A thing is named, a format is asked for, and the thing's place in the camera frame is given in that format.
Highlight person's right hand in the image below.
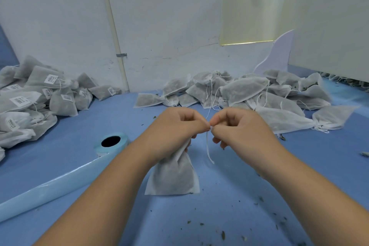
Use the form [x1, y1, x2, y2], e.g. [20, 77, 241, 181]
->
[209, 107, 287, 171]

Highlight person's left hand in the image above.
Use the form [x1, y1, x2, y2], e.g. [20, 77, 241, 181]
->
[134, 107, 212, 166]

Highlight pile of unlabelled herb bags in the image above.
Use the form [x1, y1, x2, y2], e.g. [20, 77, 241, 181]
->
[134, 69, 361, 135]

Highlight white sachet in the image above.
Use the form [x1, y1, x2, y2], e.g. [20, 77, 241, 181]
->
[144, 105, 217, 196]

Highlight blue label roll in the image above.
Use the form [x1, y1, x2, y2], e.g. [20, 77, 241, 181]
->
[0, 133, 130, 223]

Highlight pile of labelled herb bags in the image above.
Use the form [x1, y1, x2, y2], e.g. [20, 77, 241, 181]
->
[0, 55, 123, 163]

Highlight person's right forearm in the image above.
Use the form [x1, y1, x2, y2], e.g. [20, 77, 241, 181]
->
[262, 151, 369, 246]

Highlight person's left forearm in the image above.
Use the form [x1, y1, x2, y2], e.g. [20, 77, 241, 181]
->
[35, 145, 156, 246]

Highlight white curved board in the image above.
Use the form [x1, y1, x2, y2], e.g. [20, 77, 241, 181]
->
[254, 30, 295, 76]

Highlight large beige panel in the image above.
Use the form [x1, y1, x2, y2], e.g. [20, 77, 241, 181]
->
[287, 0, 369, 83]

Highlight blue curtain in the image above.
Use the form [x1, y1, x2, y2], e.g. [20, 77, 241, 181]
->
[0, 24, 20, 70]

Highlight white wall pipe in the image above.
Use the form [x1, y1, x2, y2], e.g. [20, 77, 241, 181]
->
[97, 0, 130, 93]

